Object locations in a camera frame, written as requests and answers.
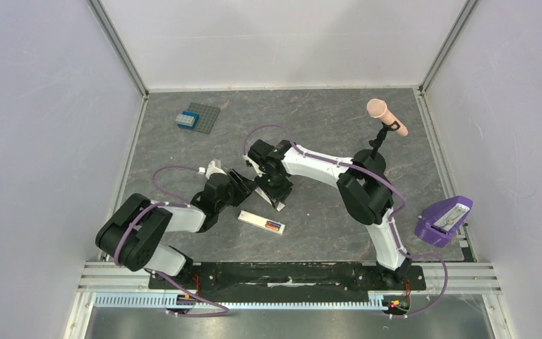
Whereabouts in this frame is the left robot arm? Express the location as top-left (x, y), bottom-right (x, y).
top-left (95, 167), bottom-right (258, 289)

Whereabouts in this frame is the black microphone stand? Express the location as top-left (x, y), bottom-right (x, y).
top-left (353, 122), bottom-right (400, 173)

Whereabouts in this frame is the white remote battery cover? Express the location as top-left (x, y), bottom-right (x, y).
top-left (255, 188), bottom-right (285, 211)

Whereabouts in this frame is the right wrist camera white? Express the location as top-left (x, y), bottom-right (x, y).
top-left (243, 155), bottom-right (256, 172)

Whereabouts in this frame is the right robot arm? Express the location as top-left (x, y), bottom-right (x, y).
top-left (243, 140), bottom-right (411, 288)

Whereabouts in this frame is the white cable duct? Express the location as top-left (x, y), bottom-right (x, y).
top-left (94, 292), bottom-right (384, 311)

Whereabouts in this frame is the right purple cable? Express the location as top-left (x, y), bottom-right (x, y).
top-left (243, 124), bottom-right (450, 319)

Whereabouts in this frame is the blue grey lego brick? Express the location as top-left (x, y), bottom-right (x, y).
top-left (175, 111), bottom-right (200, 130)

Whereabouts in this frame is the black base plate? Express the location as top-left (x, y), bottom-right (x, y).
top-left (174, 261), bottom-right (426, 303)

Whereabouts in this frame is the white remote control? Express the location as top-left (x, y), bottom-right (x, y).
top-left (238, 210), bottom-right (285, 235)

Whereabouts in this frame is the orange AAA battery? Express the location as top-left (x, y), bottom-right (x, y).
top-left (265, 220), bottom-right (283, 232)

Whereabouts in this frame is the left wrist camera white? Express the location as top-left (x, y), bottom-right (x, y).
top-left (205, 159), bottom-right (227, 179)

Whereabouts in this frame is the pink microphone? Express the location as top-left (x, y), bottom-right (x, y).
top-left (366, 98), bottom-right (409, 137)

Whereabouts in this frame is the purple plastic object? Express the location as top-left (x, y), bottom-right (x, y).
top-left (414, 196), bottom-right (474, 248)

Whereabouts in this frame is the grey lego baseplate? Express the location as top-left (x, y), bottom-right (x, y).
top-left (188, 102), bottom-right (221, 134)

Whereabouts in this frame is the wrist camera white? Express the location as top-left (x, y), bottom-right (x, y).
top-left (243, 155), bottom-right (256, 172)
top-left (205, 159), bottom-right (227, 179)

